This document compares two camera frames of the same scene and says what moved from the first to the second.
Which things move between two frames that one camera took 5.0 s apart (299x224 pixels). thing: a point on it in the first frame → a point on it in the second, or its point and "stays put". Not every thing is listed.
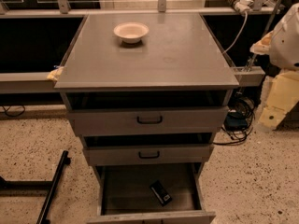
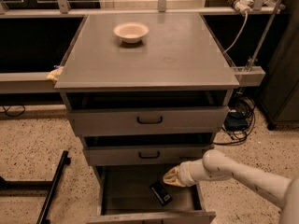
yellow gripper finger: [263, 46] → [182, 175]
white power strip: [242, 4] stays put
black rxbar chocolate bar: [160, 192] stays put
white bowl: [131, 32] stays put
